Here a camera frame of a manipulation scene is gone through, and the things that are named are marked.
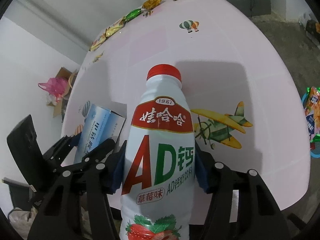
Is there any pink plastic bag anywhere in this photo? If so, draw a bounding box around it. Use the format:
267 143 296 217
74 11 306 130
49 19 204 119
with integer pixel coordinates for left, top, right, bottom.
37 77 68 106

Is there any pink tablecloth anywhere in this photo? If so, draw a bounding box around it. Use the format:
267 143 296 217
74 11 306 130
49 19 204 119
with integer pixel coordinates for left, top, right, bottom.
62 0 310 209

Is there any black orange snack bag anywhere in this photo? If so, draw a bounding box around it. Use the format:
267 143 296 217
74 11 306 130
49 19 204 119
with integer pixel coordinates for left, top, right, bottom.
305 20 320 41

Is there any orange chips bag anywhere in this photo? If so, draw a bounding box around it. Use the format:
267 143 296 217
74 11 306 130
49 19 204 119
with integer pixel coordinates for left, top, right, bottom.
302 86 320 142

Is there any white AD calcium milk bottle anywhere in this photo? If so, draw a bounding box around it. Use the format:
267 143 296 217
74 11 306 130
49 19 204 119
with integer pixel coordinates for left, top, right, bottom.
119 64 195 239

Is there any blue white carton box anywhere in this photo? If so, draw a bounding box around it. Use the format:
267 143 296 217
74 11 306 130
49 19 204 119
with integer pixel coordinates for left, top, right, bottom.
74 104 125 163

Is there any golden candy wrapper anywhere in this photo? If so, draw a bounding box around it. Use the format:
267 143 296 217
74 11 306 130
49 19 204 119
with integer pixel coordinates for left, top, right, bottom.
142 0 162 10

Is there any green snack bag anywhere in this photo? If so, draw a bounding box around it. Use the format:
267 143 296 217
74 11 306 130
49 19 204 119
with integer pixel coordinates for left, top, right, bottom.
306 87 320 158

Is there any green candy wrapper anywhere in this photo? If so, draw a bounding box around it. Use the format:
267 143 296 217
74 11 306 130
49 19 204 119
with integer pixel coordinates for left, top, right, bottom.
125 8 142 22

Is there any yellow snack packets row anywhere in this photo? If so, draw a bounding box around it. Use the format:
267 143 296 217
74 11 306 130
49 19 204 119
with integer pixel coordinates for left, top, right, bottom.
89 17 125 51

